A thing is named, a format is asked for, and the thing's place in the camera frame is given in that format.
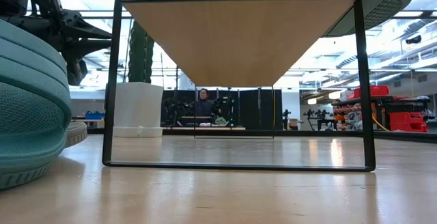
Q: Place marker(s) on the white hexagonal plant pot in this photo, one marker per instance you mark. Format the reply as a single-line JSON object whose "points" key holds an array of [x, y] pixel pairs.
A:
{"points": [[138, 108]]}

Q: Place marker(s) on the black ceiling camera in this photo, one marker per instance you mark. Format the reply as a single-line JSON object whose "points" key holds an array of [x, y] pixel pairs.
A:
{"points": [[413, 40]]}

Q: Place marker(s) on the light grey rubber slide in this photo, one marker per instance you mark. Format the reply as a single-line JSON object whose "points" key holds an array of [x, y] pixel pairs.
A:
{"points": [[76, 133]]}

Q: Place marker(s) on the person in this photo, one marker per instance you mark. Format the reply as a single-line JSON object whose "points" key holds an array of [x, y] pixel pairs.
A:
{"points": [[203, 106]]}

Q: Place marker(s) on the orange storage bins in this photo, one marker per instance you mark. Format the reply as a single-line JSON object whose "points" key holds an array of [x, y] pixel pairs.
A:
{"points": [[341, 116]]}

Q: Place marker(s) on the black partition panel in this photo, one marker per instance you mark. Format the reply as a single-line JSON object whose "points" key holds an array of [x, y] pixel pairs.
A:
{"points": [[252, 108]]}

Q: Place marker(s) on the blue box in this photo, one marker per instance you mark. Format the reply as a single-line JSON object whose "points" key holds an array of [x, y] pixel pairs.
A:
{"points": [[94, 115]]}

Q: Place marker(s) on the wooden shelf with black frame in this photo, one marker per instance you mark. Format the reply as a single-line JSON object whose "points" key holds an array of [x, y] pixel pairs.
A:
{"points": [[239, 46]]}

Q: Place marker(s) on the green cactus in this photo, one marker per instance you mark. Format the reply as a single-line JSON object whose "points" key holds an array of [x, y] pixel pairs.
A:
{"points": [[140, 53]]}

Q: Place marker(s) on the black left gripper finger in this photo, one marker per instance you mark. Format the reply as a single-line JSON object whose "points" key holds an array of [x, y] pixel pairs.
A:
{"points": [[82, 29], [76, 51]]}

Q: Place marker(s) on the black aluminium rig frame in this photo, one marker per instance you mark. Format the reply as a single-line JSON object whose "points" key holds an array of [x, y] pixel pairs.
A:
{"points": [[307, 133]]}

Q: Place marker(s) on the red storage bin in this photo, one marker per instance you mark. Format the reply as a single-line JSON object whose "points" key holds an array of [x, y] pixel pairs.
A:
{"points": [[370, 91], [408, 121]]}

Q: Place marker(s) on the teal green rubber slide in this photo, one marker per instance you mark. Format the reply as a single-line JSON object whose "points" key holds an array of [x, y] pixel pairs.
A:
{"points": [[30, 97], [375, 12]]}

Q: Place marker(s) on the black background robot arm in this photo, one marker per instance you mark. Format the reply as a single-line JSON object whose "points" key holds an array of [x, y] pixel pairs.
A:
{"points": [[177, 111], [223, 108], [286, 116], [317, 118]]}

